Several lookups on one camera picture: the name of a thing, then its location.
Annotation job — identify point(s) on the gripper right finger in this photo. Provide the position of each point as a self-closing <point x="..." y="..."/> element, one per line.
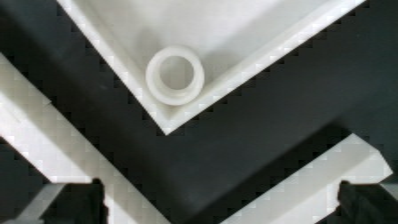
<point x="392" y="189"/>

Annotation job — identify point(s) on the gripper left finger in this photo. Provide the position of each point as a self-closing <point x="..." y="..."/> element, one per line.
<point x="33" y="212"/>

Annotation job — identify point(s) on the white square tabletop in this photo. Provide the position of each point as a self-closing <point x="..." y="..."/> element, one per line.
<point x="189" y="46"/>

